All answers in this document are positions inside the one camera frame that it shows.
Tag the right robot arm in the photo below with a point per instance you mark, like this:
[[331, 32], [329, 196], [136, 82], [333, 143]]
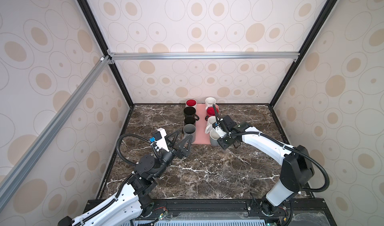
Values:
[[296, 168]]

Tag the grey mug row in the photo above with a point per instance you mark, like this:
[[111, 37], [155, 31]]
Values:
[[189, 130], [214, 136]]

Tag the black corner post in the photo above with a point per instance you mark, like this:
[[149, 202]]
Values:
[[96, 31], [313, 33]]

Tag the black mug white rim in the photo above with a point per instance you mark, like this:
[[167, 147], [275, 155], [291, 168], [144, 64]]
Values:
[[190, 120]]

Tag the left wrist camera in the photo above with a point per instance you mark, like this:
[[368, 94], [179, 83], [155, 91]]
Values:
[[158, 139]]

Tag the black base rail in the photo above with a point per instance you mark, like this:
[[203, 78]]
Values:
[[231, 212]]

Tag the white mug red inside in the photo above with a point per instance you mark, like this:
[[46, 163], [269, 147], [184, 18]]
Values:
[[191, 103]]

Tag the pink plastic tray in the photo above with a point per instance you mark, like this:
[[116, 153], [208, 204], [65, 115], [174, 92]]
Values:
[[201, 137]]

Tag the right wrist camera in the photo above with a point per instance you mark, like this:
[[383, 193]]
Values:
[[220, 131]]

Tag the pink mug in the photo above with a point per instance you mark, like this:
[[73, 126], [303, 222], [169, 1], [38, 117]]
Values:
[[209, 101]]

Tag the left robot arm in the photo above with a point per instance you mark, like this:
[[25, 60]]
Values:
[[132, 199]]

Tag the grey mug front row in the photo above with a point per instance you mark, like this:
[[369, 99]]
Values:
[[214, 136]]

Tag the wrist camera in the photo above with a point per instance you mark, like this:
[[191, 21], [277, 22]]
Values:
[[220, 131], [158, 139]]

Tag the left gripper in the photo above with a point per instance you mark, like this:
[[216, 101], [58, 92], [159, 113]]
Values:
[[178, 155]]

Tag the large white ribbed mug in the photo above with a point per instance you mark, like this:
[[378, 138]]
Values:
[[210, 121]]

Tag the black right corner post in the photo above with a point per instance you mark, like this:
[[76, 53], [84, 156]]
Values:
[[313, 33]]

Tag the black left corner post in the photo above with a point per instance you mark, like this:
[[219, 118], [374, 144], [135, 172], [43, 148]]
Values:
[[96, 31]]

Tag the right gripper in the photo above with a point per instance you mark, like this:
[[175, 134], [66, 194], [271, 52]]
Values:
[[223, 146]]

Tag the black and white mug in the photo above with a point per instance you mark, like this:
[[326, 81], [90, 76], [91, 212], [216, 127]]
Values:
[[191, 112]]

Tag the left aluminium frame bar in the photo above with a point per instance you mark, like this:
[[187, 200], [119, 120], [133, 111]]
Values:
[[20, 171]]

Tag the horizontal aluminium frame bar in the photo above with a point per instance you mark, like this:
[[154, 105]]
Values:
[[204, 56]]

